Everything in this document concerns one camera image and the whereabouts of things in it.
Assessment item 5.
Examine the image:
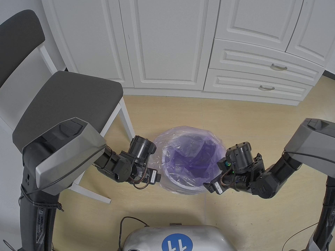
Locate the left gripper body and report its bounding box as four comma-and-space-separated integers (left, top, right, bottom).
129, 165, 162, 189

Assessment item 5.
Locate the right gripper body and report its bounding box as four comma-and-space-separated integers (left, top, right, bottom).
204, 171, 253, 196

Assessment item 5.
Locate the purple plastic bag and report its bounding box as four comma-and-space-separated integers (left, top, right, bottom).
152, 125, 227, 195

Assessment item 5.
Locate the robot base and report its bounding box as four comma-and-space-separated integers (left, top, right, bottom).
122, 222, 237, 251

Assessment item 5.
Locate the white trash bin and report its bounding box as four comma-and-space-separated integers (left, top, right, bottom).
161, 136, 227, 191

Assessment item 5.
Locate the dark grey white-legged chair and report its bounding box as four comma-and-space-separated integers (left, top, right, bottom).
0, 9, 136, 204

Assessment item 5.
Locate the white wardrobe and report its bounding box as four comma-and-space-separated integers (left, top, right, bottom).
38, 0, 335, 107

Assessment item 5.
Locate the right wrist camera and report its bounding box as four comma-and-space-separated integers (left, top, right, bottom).
217, 158, 232, 172

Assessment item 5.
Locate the black cable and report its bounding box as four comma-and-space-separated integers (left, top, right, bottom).
119, 216, 150, 250
284, 225, 319, 248

